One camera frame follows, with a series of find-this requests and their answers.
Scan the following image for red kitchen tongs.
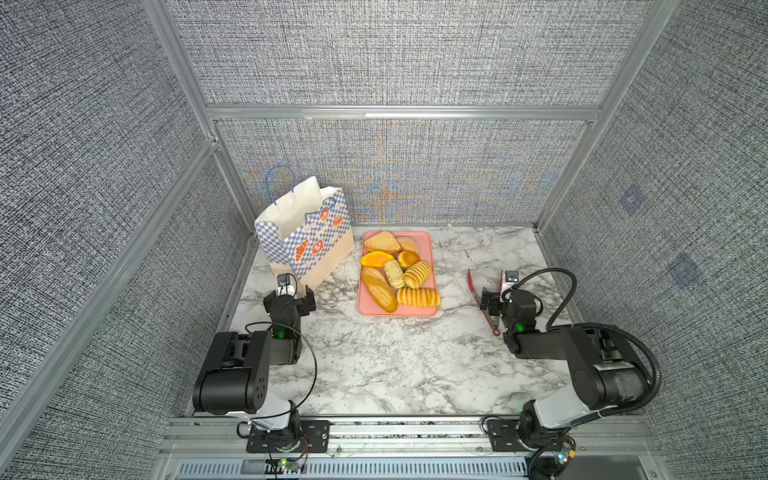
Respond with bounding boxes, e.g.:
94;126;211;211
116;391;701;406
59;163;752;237
467;269;502;337

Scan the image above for ridged yellow bread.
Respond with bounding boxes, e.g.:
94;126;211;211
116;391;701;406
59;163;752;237
397;287;441;308
403;260;432;289

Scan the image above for blue checkered paper bag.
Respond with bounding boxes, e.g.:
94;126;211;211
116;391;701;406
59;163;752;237
254;165;354;294

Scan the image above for long brown baguette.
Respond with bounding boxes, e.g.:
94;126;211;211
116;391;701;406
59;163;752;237
360;266;398;313

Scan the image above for pale seeded bread roll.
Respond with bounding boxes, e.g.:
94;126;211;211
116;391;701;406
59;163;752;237
383;259;405;289

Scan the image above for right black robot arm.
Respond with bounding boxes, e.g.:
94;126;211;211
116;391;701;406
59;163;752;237
475;288;661;449

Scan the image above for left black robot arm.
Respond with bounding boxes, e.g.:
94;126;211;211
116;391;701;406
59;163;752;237
192;287;316;453

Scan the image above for pale bread at tray back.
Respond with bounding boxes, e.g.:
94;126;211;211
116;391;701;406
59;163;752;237
396;236;420;254

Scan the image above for orange oval bread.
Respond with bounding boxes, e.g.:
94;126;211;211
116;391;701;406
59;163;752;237
360;251;394;268

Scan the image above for triangular brown bread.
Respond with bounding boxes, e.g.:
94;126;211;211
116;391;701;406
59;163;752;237
363;231;401;255

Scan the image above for small round golden bun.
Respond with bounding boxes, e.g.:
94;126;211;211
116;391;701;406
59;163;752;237
397;250;420;271

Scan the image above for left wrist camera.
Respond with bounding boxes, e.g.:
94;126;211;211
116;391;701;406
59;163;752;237
276;273;299;297

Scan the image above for left thin black cable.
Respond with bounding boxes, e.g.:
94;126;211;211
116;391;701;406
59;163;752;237
237;321;319;439

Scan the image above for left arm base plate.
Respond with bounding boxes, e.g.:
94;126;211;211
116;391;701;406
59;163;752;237
246;420;331;455

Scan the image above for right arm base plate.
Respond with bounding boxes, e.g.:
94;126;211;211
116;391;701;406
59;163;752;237
481;415;566;453

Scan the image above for right corrugated black cable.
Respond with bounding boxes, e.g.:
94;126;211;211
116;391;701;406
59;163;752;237
509;267;662;418

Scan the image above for aluminium front rail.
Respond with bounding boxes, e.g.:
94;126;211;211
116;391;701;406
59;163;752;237
150;415;673;479

